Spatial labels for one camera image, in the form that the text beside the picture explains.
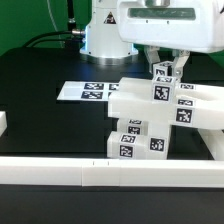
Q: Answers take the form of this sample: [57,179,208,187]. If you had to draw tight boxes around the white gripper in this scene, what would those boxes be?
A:
[117,0,224,79]

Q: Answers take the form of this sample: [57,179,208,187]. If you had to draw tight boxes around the white chair backrest frame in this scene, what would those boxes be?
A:
[108,77,224,130]

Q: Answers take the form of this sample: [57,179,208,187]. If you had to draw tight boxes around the white chair seat part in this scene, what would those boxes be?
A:
[147,122,171,160]

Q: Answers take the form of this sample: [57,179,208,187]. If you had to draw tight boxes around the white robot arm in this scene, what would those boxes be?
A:
[80,0,224,78]

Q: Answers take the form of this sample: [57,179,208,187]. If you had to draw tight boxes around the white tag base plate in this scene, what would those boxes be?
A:
[57,81,119,101]

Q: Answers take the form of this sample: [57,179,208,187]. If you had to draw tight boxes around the black cables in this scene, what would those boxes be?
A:
[21,0,86,49]

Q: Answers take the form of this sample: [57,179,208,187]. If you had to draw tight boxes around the white front rail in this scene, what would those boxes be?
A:
[0,156,224,188]

